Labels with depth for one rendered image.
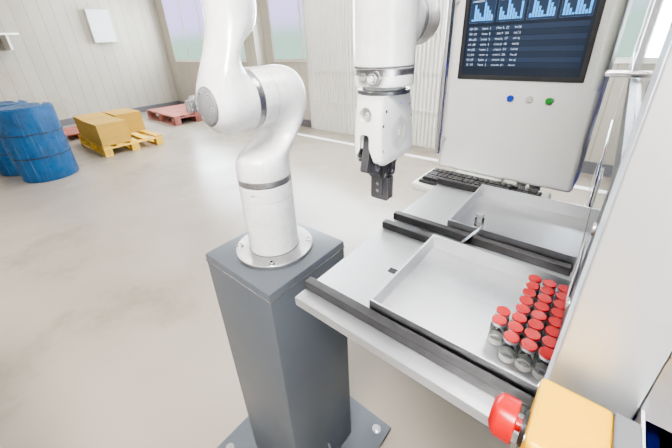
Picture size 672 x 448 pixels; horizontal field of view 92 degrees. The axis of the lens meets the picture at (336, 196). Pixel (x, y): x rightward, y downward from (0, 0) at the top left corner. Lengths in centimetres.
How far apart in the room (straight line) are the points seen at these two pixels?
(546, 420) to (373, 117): 36
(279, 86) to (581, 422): 63
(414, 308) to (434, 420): 95
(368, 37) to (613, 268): 35
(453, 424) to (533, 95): 123
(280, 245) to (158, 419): 110
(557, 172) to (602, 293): 105
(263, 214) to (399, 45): 45
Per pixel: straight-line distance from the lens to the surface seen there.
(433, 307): 64
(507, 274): 76
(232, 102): 62
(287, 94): 69
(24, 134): 488
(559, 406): 38
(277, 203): 72
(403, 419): 153
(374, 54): 45
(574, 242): 93
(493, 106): 137
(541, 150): 137
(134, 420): 176
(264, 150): 70
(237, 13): 67
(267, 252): 78
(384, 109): 46
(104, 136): 551
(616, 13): 107
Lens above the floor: 132
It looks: 26 degrees down
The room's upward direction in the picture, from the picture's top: 3 degrees counter-clockwise
